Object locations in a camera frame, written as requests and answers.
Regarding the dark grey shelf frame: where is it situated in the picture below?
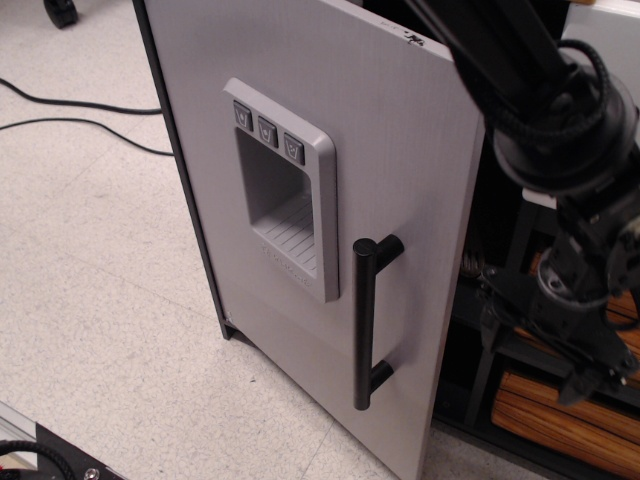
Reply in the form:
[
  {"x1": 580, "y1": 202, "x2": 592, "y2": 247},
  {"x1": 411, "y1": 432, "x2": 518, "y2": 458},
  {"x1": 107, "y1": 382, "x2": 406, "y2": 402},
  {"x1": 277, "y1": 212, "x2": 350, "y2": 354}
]
[{"x1": 433, "y1": 194, "x2": 640, "y2": 480}]

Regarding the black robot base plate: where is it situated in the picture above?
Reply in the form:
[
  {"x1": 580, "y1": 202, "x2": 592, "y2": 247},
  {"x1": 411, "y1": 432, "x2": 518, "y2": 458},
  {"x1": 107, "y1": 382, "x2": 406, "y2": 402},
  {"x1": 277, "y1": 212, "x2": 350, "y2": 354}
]
[{"x1": 0, "y1": 399, "x2": 126, "y2": 480}]

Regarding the black bar door handle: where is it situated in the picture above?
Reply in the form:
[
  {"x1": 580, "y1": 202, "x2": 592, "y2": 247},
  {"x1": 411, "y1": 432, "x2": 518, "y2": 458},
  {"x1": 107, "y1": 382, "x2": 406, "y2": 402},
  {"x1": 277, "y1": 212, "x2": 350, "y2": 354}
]
[{"x1": 352, "y1": 234, "x2": 405, "y2": 411}]

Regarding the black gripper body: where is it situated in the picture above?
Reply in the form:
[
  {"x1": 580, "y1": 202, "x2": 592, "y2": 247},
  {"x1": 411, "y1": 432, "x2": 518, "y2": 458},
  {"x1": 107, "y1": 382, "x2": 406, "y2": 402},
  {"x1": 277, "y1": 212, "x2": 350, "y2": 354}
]
[{"x1": 481, "y1": 246, "x2": 639, "y2": 380}]

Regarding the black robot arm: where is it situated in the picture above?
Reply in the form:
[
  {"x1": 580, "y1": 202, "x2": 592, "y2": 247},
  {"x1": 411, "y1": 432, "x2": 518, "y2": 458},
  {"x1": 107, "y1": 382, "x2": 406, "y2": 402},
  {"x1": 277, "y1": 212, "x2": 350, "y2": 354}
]
[{"x1": 411, "y1": 1, "x2": 639, "y2": 405}]

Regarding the black caster wheel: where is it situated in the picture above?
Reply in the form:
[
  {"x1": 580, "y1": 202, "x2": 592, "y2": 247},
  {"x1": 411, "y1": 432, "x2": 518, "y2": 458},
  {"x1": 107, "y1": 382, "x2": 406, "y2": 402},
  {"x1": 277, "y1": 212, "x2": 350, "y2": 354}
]
[{"x1": 43, "y1": 0, "x2": 79, "y2": 29}]

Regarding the lower woven wooden basket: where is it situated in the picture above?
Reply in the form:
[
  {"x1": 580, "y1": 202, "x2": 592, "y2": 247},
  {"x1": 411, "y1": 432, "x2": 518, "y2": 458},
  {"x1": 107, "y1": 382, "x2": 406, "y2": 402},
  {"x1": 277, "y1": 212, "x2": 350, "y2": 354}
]
[{"x1": 491, "y1": 371, "x2": 639, "y2": 479}]

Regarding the woven wooden basket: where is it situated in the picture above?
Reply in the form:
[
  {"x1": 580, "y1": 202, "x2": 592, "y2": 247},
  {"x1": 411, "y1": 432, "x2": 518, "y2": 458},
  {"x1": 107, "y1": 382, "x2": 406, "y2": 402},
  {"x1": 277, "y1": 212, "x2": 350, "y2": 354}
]
[
  {"x1": 527, "y1": 249, "x2": 640, "y2": 361},
  {"x1": 491, "y1": 371, "x2": 639, "y2": 479}
]

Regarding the black floor cable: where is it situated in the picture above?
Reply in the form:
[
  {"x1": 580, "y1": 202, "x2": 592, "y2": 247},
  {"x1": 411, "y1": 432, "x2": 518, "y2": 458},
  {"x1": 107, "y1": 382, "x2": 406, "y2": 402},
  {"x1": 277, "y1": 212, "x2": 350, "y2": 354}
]
[
  {"x1": 0, "y1": 117, "x2": 174, "y2": 156},
  {"x1": 0, "y1": 77, "x2": 163, "y2": 114}
]

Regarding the upper woven wooden basket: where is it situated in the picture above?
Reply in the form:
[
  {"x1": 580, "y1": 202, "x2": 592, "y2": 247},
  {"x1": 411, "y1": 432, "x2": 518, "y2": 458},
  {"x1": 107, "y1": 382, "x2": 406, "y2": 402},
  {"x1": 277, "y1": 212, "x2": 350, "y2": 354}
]
[{"x1": 527, "y1": 249, "x2": 640, "y2": 361}]

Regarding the grey water dispenser panel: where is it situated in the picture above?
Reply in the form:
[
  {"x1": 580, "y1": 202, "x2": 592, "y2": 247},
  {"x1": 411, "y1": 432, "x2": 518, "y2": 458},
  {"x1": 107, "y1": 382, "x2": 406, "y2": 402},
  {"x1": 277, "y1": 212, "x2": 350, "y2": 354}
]
[{"x1": 223, "y1": 78, "x2": 340, "y2": 303}]

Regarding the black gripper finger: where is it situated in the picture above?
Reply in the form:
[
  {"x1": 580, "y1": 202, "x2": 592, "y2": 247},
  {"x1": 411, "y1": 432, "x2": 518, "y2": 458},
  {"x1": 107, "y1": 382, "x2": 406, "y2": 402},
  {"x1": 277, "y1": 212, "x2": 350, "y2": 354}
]
[{"x1": 558, "y1": 367, "x2": 608, "y2": 405}]

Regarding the grey toy fridge door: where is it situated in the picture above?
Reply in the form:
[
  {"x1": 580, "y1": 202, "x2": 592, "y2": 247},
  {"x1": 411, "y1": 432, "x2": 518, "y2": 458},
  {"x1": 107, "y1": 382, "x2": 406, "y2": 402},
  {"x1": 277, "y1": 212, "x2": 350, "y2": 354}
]
[{"x1": 134, "y1": 1, "x2": 483, "y2": 479}]

